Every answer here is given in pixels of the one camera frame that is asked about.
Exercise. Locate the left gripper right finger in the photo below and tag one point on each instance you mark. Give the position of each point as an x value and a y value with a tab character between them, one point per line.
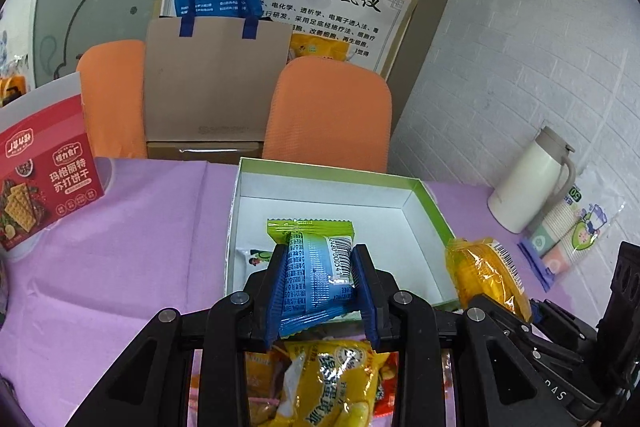
494	383

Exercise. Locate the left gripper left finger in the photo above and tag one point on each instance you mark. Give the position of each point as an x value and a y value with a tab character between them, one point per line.
149	383

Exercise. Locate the orange yellow cake packet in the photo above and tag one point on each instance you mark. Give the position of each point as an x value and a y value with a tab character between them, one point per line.
485	267

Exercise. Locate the yellow snack packet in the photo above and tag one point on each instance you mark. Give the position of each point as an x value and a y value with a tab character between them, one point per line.
329	383

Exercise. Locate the blue green snack packet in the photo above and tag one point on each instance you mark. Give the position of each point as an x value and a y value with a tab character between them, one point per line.
318	282

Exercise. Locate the paper cups package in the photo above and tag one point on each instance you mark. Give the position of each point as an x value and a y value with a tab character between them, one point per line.
570	229

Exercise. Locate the white thermos jug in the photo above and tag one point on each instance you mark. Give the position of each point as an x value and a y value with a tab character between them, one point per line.
538	180

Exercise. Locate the green white cardboard box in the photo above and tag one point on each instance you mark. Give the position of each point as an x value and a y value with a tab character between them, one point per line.
397	218

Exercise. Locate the red cracker box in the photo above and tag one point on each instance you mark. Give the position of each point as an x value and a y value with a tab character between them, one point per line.
47	165

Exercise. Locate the brown cardboard sheet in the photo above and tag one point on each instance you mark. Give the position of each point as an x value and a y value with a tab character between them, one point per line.
212	80

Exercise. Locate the left orange chair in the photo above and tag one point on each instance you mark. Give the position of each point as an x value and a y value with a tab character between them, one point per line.
111	78

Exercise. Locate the orange chair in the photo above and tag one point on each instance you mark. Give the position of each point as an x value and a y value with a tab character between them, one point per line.
111	78
329	113

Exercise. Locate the right orange chair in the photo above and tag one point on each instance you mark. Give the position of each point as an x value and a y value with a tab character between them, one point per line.
329	113

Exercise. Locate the white chinese text poster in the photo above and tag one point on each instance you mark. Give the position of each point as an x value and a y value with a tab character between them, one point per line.
366	33

